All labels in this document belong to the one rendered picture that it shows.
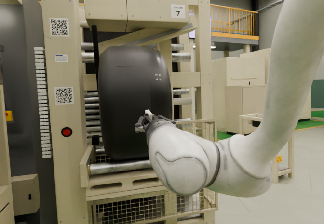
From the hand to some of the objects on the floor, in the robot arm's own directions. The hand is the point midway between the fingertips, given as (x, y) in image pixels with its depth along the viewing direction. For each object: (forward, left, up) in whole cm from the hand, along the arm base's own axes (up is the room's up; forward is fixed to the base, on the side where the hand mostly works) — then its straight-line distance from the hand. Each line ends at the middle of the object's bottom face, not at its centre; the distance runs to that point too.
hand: (148, 115), depth 74 cm
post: (+48, +16, -111) cm, 122 cm away
